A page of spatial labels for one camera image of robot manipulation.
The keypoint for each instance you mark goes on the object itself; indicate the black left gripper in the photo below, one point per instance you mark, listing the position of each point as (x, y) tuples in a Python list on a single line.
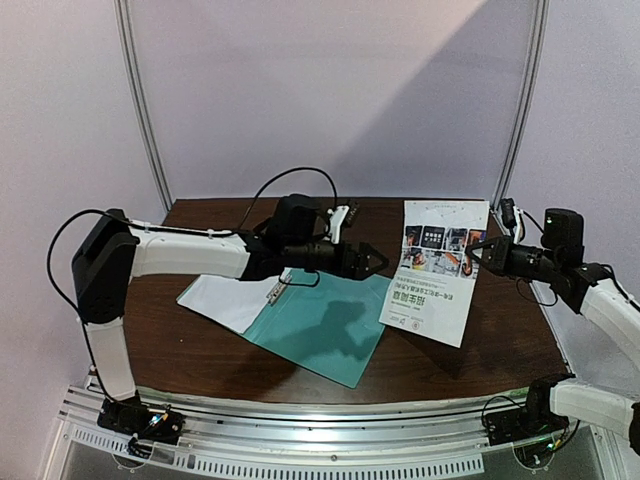
[(343, 269)]

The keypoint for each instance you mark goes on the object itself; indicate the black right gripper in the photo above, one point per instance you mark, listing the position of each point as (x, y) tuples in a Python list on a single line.
[(501, 253)]

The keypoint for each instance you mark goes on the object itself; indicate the colourful printed brochure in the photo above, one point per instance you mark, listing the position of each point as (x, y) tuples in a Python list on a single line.
[(431, 291)]

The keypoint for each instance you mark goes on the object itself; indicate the teal file folder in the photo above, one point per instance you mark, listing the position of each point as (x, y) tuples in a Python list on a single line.
[(325, 324)]

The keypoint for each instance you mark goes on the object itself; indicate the metal folder clip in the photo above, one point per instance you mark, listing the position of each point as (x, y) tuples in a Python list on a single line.
[(276, 292)]

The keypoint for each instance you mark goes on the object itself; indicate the white printed text sheets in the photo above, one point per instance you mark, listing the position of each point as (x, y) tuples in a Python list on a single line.
[(232, 303)]

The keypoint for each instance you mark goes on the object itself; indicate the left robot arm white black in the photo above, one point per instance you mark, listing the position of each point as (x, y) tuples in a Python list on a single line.
[(118, 250)]

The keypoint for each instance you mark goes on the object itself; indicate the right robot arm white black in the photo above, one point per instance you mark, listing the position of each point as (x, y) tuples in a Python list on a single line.
[(588, 289)]

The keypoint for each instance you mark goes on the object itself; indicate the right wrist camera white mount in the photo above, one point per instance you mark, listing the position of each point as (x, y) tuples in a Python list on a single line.
[(512, 219)]

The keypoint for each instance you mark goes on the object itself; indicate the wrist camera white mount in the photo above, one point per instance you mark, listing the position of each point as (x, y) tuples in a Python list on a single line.
[(512, 219), (338, 218)]

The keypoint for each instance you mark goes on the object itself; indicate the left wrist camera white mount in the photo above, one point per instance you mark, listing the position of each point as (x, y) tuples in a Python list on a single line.
[(338, 218)]

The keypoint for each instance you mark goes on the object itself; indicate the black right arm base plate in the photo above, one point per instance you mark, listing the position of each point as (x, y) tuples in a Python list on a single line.
[(513, 423)]

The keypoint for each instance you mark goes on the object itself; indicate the aluminium front rail frame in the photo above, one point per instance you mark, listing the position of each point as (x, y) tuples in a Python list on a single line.
[(234, 439)]

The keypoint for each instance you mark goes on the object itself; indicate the right aluminium wall post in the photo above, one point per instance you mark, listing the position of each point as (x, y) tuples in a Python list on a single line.
[(525, 98)]

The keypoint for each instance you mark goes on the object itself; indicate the aluminium wall post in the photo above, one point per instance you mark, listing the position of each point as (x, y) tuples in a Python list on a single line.
[(525, 98), (124, 21)]

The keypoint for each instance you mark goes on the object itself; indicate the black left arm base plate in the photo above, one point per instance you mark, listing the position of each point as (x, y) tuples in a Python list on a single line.
[(148, 422)]

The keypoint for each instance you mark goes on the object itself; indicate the left aluminium wall post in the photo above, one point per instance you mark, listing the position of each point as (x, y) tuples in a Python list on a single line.
[(124, 21)]

